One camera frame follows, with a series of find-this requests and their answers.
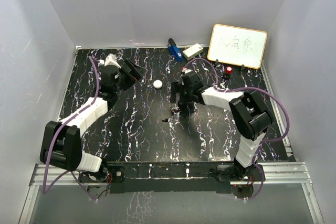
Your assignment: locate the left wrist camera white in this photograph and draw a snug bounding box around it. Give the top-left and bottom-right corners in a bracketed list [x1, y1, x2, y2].
[98, 54, 121, 69]

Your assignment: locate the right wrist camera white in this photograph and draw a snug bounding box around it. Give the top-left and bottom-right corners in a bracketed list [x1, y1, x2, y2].
[181, 68, 194, 76]

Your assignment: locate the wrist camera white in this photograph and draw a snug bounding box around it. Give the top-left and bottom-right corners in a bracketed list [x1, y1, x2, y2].
[181, 68, 194, 76]
[98, 54, 121, 69]

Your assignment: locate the small white box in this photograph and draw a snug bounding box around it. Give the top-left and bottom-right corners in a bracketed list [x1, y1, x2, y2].
[182, 44, 203, 60]

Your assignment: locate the white earbud charging case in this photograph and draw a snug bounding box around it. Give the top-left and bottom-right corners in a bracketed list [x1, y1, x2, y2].
[153, 80, 163, 89]

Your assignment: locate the purple cable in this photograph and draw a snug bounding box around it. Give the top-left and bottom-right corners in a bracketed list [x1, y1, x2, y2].
[182, 58, 291, 200]
[42, 56, 102, 200]

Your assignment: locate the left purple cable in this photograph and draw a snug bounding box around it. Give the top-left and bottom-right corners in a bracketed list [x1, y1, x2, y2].
[42, 56, 102, 200]

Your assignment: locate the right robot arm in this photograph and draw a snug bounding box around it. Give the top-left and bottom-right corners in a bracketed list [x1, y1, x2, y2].
[170, 71, 273, 180]

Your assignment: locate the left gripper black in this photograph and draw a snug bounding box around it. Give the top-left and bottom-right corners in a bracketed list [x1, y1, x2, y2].
[113, 59, 146, 93]

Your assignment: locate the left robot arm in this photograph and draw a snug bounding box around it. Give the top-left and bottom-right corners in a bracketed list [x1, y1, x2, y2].
[39, 54, 145, 182]

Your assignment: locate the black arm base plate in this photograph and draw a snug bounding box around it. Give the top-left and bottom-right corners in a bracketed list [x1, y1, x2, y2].
[78, 161, 266, 195]

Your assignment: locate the whiteboard with yellow frame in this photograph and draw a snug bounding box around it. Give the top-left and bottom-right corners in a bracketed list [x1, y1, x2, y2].
[207, 24, 268, 69]

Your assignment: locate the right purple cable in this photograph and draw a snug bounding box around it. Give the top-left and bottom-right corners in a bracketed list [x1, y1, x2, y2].
[182, 58, 291, 200]

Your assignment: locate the red emergency stop button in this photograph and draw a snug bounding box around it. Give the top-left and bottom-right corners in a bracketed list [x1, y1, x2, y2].
[223, 66, 233, 80]

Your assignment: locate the blue stapler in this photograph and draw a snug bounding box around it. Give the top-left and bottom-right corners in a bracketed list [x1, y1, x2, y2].
[167, 38, 183, 61]

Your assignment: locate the aluminium rail frame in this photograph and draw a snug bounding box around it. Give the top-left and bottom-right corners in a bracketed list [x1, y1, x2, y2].
[19, 162, 324, 223]

